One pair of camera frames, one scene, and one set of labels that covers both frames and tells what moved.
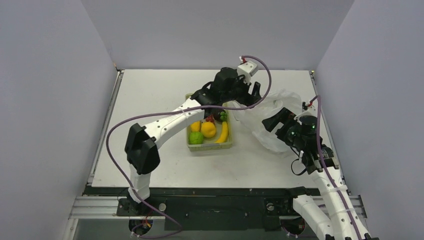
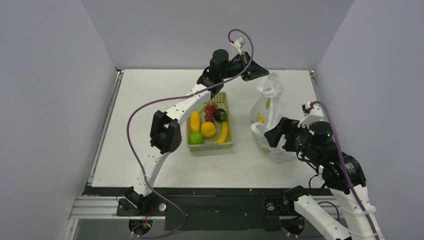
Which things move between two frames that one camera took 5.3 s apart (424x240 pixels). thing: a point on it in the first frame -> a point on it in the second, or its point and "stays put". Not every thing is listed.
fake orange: [208, 129] stays put
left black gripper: [247, 98] -> [254, 71]
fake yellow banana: [224, 136] stays put
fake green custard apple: [195, 138] stays put
